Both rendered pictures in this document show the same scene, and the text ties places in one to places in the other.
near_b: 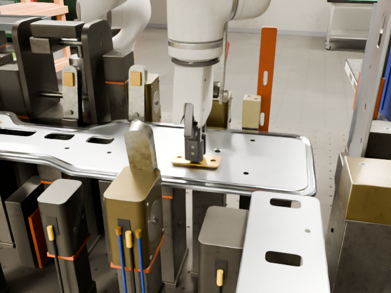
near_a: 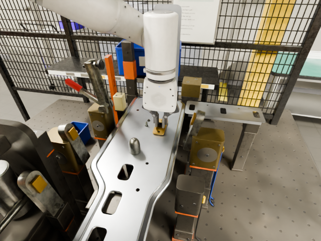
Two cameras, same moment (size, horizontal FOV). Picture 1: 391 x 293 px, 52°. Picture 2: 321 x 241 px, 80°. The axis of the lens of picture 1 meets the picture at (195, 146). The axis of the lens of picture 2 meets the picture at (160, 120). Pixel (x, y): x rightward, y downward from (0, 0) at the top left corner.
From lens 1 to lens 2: 0.81 m
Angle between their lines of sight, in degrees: 75
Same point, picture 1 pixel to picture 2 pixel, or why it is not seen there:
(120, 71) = (48, 143)
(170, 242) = not seen: hidden behind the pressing
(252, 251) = (222, 115)
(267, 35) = (110, 60)
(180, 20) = (174, 57)
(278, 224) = (206, 109)
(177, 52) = (172, 75)
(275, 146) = not seen: hidden behind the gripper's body
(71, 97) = (49, 195)
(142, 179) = (205, 131)
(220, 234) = (208, 125)
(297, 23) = not seen: outside the picture
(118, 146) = (138, 159)
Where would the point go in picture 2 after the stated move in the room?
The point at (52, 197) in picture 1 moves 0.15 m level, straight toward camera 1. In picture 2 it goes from (198, 185) to (245, 167)
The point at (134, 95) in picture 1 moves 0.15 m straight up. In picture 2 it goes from (76, 145) to (59, 96)
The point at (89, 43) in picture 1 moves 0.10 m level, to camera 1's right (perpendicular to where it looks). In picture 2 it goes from (34, 137) to (56, 110)
